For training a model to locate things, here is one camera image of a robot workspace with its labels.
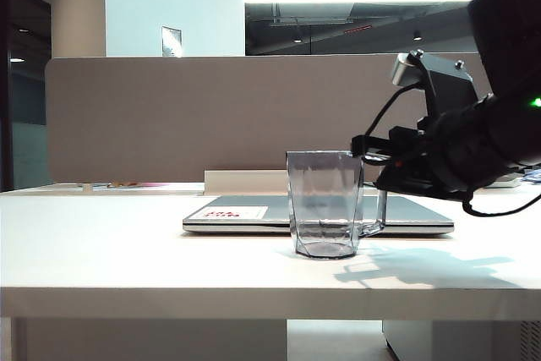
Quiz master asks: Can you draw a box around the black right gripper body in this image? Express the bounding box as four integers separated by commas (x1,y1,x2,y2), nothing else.
387,101,496,202

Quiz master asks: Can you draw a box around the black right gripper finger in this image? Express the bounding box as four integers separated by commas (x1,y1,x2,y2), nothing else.
350,134,395,156
374,163,426,198

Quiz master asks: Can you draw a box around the clear glass cup with handle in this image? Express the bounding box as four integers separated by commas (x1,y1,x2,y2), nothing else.
285,150,389,260

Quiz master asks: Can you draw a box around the white red laptop sticker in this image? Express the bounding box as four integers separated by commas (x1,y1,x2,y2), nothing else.
201,205,270,220

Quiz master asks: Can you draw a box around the silver closed laptop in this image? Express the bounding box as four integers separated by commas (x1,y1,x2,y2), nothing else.
182,194,456,236

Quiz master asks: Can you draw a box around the white flat box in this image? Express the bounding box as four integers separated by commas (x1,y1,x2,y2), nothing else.
492,174,522,189

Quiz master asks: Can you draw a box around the grey-brown desk partition panel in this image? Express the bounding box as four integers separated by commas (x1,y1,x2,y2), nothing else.
44,52,487,185

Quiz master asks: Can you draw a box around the black camera cable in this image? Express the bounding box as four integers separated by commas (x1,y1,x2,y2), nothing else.
364,83,420,139

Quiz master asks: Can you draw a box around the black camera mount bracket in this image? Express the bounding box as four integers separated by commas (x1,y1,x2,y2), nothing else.
415,53,478,118

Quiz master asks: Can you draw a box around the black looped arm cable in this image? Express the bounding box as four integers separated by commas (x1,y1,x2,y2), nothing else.
462,189,541,217

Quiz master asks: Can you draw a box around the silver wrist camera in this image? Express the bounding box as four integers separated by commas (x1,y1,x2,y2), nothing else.
390,49,425,88

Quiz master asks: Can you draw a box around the framed wall picture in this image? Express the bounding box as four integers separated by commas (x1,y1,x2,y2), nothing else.
161,25,184,58

